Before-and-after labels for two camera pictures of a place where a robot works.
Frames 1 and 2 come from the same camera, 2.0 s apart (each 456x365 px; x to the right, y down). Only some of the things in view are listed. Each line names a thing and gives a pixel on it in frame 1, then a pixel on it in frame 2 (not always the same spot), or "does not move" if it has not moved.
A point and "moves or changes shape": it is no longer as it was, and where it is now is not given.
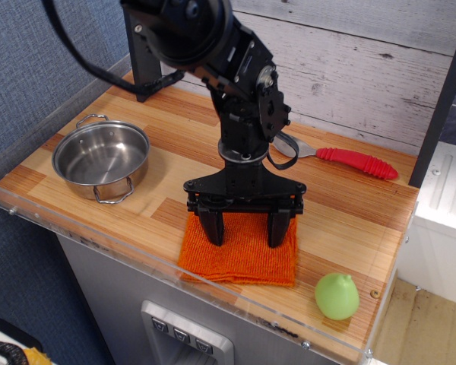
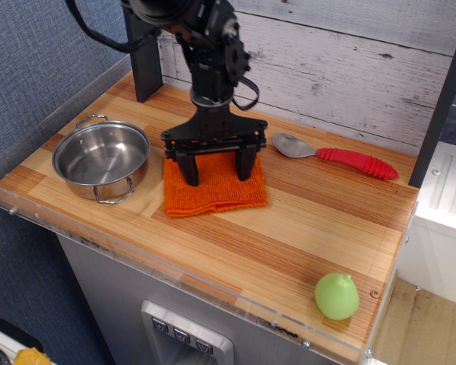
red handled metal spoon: x=285 y=147 does not move
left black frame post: x=143 y=49 does not move
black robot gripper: x=245 y=186 to x=214 y=128
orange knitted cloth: x=245 y=254 moves or changes shape
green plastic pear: x=337 y=296 does not move
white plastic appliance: x=438 y=255 does not move
